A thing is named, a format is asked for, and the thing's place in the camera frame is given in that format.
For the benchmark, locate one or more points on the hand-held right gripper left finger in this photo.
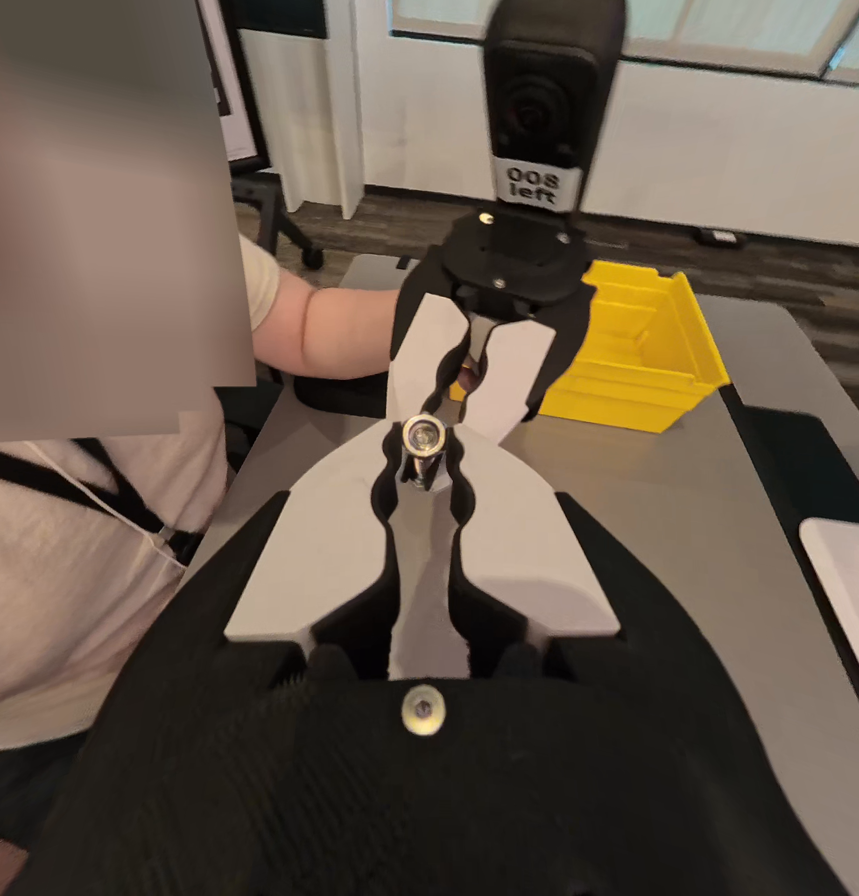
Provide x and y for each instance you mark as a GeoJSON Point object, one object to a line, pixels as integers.
{"type": "Point", "coordinates": [317, 553]}

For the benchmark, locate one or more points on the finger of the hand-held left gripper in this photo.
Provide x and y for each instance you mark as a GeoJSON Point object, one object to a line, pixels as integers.
{"type": "Point", "coordinates": [517, 371]}
{"type": "Point", "coordinates": [419, 350]}

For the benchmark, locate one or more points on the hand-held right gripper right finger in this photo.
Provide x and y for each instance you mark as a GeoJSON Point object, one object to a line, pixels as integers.
{"type": "Point", "coordinates": [534, 553]}

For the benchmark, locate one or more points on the yellow plastic bin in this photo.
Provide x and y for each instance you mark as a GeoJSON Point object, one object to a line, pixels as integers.
{"type": "Point", "coordinates": [646, 364]}

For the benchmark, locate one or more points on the person's left forearm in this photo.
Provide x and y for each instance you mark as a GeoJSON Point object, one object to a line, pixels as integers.
{"type": "Point", "coordinates": [331, 329]}

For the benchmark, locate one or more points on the white framed window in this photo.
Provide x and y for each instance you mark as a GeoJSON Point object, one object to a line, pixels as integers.
{"type": "Point", "coordinates": [716, 28]}

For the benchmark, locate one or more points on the marker sign on black stand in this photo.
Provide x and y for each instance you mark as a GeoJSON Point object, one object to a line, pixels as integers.
{"type": "Point", "coordinates": [240, 105]}

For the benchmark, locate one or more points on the white tray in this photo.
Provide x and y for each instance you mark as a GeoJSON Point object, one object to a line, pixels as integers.
{"type": "Point", "coordinates": [849, 595]}

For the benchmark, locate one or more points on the person's black trousers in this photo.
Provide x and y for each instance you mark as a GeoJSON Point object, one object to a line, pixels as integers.
{"type": "Point", "coordinates": [23, 784]}

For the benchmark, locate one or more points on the dark wall panel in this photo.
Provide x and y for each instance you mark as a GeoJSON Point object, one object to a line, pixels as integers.
{"type": "Point", "coordinates": [282, 17]}

